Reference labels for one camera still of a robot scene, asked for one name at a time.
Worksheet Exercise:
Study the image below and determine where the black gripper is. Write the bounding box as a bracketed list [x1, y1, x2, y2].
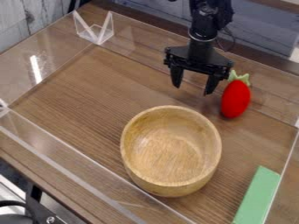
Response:
[163, 39, 234, 95]

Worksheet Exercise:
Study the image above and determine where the red plush strawberry toy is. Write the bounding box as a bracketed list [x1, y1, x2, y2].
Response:
[221, 70, 252, 118]

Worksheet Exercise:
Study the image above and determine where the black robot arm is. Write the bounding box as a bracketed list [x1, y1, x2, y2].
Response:
[163, 0, 234, 95]

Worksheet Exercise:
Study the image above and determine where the wooden bowl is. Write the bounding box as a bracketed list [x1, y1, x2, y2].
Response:
[121, 105, 222, 198]

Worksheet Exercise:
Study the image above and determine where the green tape strip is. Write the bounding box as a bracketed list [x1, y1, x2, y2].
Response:
[231, 166, 281, 224]

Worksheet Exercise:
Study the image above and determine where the black table clamp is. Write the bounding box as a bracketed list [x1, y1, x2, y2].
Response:
[26, 184, 67, 224]

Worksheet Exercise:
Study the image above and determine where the clear acrylic corner bracket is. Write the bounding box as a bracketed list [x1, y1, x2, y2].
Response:
[73, 11, 115, 46]

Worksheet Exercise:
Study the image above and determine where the clear acrylic front wall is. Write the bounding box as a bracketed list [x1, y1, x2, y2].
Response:
[0, 108, 195, 224]

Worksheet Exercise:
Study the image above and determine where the black cable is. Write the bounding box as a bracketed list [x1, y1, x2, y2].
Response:
[0, 199, 34, 224]

